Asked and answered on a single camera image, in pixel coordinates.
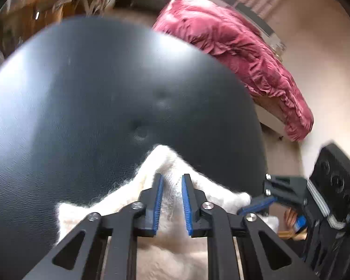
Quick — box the red ruffled bedspread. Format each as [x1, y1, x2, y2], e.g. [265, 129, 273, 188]
[152, 0, 314, 142]

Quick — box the cluttered wooden desk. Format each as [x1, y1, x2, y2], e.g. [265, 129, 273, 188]
[0, 0, 115, 56]

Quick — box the black leather seat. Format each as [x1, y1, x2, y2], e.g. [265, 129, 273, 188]
[0, 17, 266, 279]

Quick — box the cream knitted sweater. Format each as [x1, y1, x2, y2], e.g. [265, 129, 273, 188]
[55, 143, 281, 280]

